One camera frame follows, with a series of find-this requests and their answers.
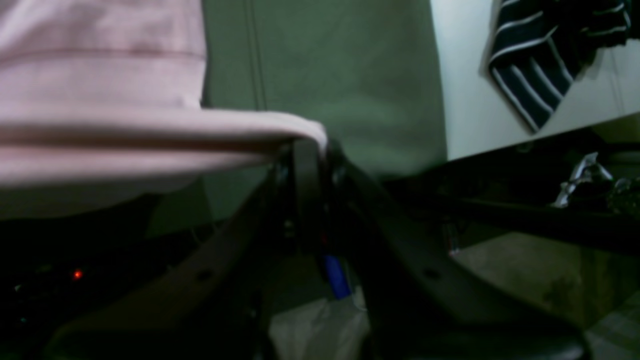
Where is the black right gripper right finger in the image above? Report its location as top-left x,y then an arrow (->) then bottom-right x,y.
325,142 -> 591,360

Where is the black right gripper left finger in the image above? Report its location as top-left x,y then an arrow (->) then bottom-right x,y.
45,140 -> 325,360

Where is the pink t-shirt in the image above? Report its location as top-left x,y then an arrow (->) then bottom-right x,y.
0,0 -> 328,221

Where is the black power strip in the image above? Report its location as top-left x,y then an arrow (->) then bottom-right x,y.
1,246 -> 168,335

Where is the white bin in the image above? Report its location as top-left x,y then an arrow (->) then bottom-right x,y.
430,0 -> 640,161

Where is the green table cloth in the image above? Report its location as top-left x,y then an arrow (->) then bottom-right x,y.
201,0 -> 447,181

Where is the navy striped garment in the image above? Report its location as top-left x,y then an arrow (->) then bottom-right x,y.
487,0 -> 639,133

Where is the blue clamp handle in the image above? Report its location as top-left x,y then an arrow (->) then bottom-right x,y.
321,255 -> 352,300

